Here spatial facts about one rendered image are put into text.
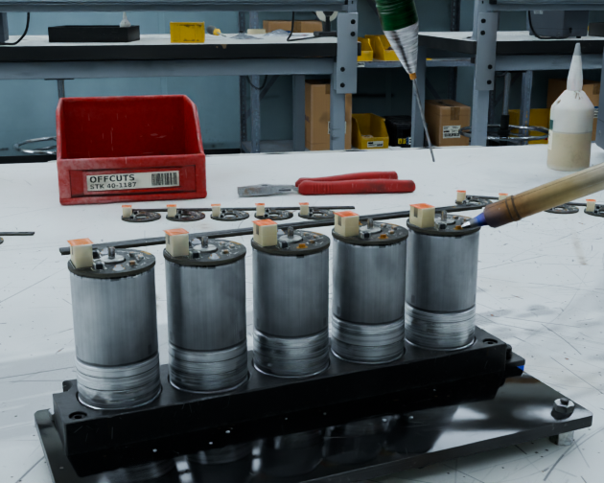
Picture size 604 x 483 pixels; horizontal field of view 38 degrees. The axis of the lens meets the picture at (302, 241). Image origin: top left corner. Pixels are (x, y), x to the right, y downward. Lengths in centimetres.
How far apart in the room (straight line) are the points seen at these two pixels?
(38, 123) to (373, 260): 451
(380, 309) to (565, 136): 47
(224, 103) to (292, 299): 451
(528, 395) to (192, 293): 11
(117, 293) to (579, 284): 26
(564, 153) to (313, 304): 49
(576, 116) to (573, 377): 41
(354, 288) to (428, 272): 3
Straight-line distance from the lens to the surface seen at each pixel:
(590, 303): 43
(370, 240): 28
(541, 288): 44
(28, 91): 475
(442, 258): 29
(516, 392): 30
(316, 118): 443
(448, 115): 459
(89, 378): 26
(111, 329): 26
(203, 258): 26
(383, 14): 27
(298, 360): 28
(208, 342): 27
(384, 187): 63
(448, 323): 30
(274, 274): 27
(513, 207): 29
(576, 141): 74
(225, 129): 479
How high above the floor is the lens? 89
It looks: 16 degrees down
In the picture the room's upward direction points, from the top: straight up
